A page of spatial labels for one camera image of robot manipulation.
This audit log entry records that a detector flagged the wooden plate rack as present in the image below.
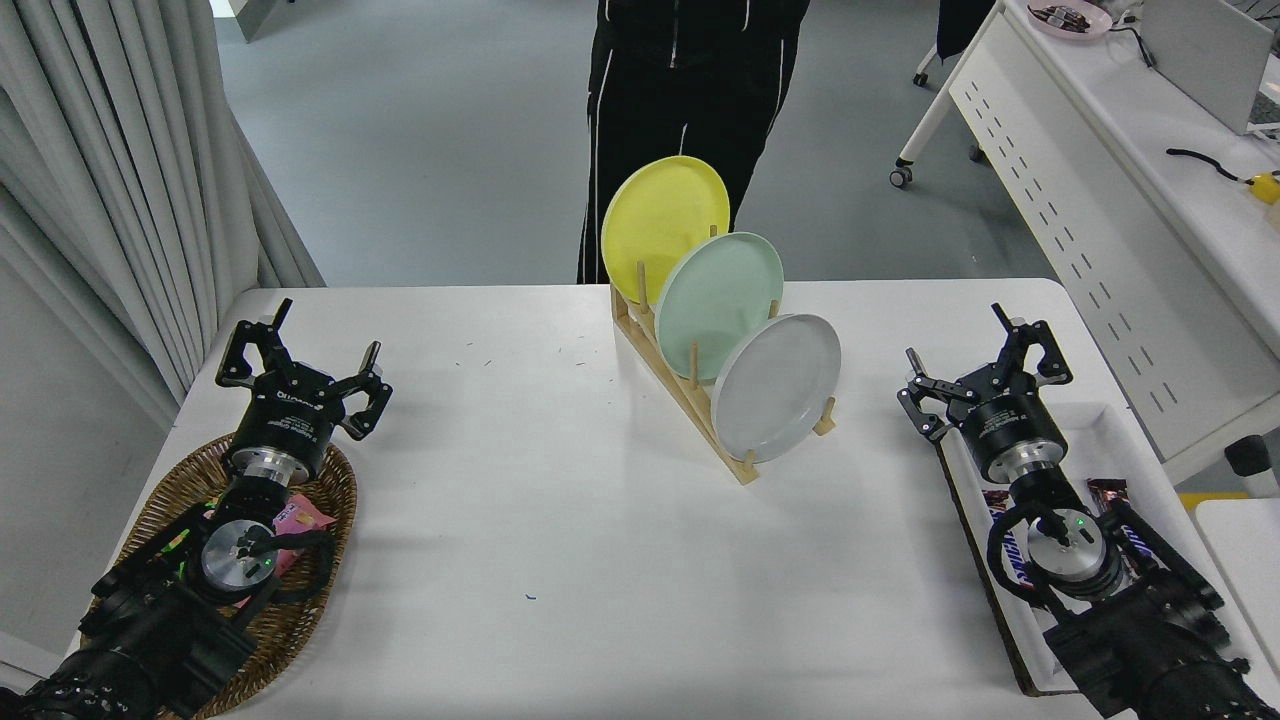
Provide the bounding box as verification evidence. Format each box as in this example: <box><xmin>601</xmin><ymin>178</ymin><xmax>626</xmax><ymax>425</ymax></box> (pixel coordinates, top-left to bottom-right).
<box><xmin>611</xmin><ymin>225</ymin><xmax>837</xmax><ymax>487</ymax></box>

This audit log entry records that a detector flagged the person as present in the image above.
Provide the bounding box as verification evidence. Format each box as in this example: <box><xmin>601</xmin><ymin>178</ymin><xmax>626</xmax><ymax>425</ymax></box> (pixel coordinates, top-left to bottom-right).
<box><xmin>577</xmin><ymin>0</ymin><xmax>811</xmax><ymax>285</ymax></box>

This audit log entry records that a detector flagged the brown wicker basket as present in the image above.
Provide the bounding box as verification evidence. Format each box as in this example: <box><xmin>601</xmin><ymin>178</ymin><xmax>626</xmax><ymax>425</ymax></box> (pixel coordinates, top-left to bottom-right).
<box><xmin>118</xmin><ymin>432</ymin><xmax>358</xmax><ymax>719</ymax></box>

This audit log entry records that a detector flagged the yellow plate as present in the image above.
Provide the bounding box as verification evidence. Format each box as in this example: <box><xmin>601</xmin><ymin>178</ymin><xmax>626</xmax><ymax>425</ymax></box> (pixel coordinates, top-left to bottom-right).
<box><xmin>600</xmin><ymin>155</ymin><xmax>731</xmax><ymax>306</ymax></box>

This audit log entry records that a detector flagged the grey plate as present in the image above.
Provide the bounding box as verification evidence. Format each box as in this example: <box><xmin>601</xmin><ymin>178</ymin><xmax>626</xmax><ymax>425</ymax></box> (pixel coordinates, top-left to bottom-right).
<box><xmin>712</xmin><ymin>313</ymin><xmax>842</xmax><ymax>464</ymax></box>

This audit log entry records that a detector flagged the pink snack packet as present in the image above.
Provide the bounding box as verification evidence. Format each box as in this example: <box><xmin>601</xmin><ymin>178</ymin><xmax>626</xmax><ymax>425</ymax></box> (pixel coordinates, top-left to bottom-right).
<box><xmin>272</xmin><ymin>493</ymin><xmax>336</xmax><ymax>576</ymax></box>

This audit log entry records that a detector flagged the pink plate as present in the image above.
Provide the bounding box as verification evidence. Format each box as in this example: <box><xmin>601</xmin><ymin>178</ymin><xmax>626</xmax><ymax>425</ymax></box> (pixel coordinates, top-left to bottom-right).
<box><xmin>1027</xmin><ymin>0</ymin><xmax>1114</xmax><ymax>41</ymax></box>

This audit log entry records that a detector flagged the brown Snickers bar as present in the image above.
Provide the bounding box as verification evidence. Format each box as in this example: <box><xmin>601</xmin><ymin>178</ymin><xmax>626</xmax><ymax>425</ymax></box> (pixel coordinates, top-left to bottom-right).
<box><xmin>1087</xmin><ymin>478</ymin><xmax>1161</xmax><ymax>581</ymax></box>
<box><xmin>982</xmin><ymin>490</ymin><xmax>1041</xmax><ymax>596</ymax></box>

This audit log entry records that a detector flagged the grey curtain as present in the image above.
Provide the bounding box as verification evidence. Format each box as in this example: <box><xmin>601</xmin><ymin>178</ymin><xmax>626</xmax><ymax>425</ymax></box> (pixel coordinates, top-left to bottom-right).
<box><xmin>0</xmin><ymin>0</ymin><xmax>326</xmax><ymax>431</ymax></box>

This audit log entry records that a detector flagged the thin black cable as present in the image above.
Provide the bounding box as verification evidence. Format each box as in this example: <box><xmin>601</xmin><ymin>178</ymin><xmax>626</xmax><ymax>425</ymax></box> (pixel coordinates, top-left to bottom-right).
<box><xmin>1105</xmin><ymin>20</ymin><xmax>1158</xmax><ymax>69</ymax></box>

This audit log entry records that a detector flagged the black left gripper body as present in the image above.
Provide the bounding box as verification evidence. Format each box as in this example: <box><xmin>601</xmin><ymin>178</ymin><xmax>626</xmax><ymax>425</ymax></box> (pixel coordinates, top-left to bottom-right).
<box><xmin>235</xmin><ymin>372</ymin><xmax>346</xmax><ymax>466</ymax></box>

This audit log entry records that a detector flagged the long white desk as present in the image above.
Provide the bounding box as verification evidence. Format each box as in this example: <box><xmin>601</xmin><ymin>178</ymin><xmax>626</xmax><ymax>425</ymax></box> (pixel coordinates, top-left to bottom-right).
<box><xmin>890</xmin><ymin>0</ymin><xmax>1280</xmax><ymax>486</ymax></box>

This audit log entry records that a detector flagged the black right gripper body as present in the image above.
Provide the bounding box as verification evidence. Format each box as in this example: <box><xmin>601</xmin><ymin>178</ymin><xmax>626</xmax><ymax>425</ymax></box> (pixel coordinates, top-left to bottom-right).
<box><xmin>958</xmin><ymin>375</ymin><xmax>1069</xmax><ymax>483</ymax></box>

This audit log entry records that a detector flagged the pale green plate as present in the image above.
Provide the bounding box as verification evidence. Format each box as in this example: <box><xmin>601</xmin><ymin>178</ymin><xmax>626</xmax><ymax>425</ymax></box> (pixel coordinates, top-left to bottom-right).
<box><xmin>655</xmin><ymin>232</ymin><xmax>785</xmax><ymax>382</ymax></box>

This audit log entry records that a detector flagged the white rectangular tray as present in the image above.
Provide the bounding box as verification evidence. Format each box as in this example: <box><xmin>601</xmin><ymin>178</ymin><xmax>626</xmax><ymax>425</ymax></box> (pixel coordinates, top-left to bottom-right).
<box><xmin>935</xmin><ymin>402</ymin><xmax>1261</xmax><ymax>697</ymax></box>

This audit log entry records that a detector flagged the grey laptop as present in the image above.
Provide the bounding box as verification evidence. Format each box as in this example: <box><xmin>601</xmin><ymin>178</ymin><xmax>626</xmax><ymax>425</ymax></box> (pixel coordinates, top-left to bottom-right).
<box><xmin>1140</xmin><ymin>0</ymin><xmax>1276</xmax><ymax>136</ymax></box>

